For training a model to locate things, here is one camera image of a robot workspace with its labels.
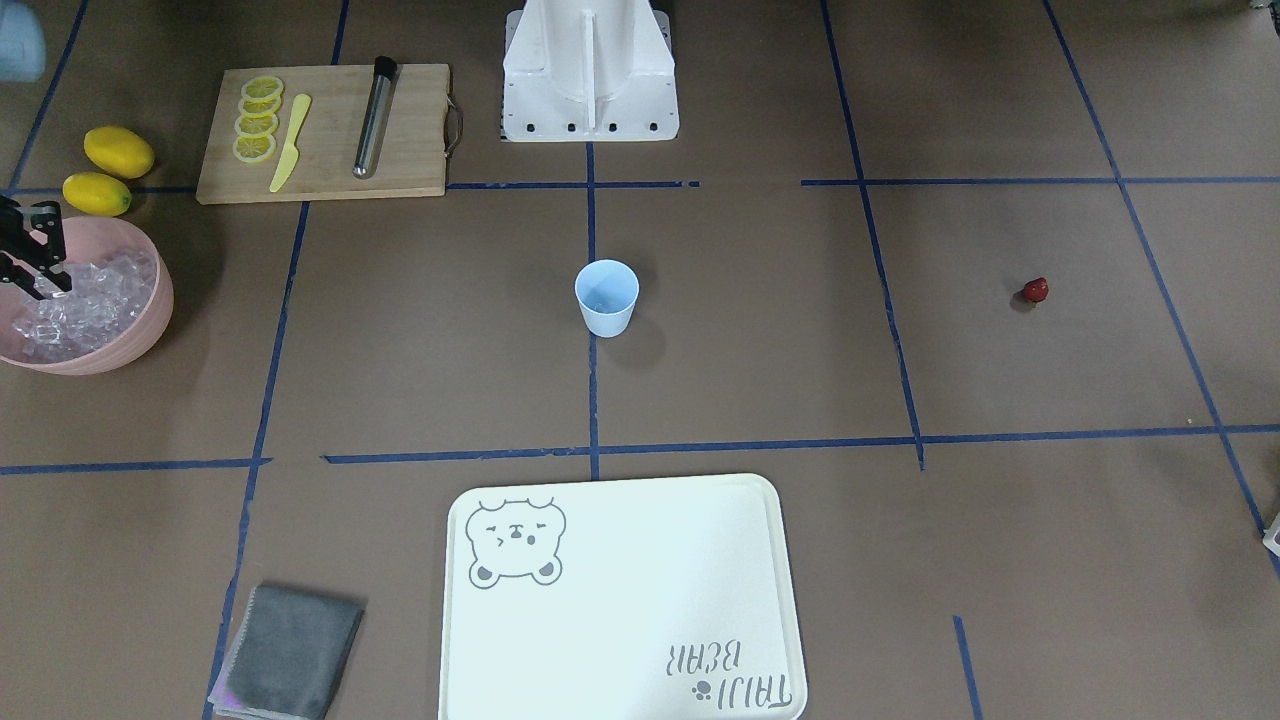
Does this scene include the lower yellow lemon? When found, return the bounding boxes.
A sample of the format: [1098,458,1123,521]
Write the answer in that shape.
[61,172,133,217]

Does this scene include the yellow lemon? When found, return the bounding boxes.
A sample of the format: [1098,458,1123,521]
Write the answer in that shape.
[83,126,155,181]
[61,172,133,217]

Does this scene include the upper yellow lemon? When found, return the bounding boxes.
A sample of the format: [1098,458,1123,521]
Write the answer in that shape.
[83,126,155,181]

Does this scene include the yellow plastic knife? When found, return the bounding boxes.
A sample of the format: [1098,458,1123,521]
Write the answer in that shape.
[268,94,314,193]

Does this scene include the wooden cutting board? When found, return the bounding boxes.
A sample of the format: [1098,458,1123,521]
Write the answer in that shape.
[195,64,451,205]

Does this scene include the grey folded cloth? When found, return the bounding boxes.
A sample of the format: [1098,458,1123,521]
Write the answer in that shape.
[207,583,365,719]

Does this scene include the light blue plastic cup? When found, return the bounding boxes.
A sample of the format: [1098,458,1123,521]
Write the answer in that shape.
[573,259,640,338]

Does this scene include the pink bowl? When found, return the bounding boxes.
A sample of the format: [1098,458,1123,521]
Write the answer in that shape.
[3,217,174,375]

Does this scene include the pile of clear ice cubes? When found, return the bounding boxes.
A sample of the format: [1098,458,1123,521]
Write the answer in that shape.
[8,249,157,364]

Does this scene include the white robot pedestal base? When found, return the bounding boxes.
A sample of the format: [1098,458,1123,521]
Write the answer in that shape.
[500,1,680,143]

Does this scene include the steel muddler black tip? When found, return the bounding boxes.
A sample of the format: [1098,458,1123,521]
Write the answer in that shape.
[352,56,399,181]

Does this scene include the cream bear tray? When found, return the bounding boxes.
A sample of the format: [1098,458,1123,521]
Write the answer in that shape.
[438,473,809,719]

